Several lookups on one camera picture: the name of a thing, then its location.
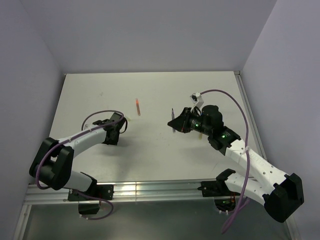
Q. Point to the aluminium mounting rail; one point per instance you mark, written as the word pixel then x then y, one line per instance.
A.
pixel 135 191

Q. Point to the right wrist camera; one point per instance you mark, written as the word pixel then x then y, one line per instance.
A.
pixel 197 101

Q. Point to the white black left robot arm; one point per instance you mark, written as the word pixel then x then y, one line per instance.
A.
pixel 53 162

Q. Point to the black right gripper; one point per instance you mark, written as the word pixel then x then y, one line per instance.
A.
pixel 181 123

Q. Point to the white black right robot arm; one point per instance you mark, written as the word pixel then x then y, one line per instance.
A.
pixel 281 194

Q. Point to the orange pen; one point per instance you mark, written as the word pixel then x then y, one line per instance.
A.
pixel 138 107

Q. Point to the aluminium side rail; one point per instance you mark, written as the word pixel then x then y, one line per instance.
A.
pixel 290 222

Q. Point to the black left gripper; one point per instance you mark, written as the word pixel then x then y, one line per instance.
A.
pixel 114 142

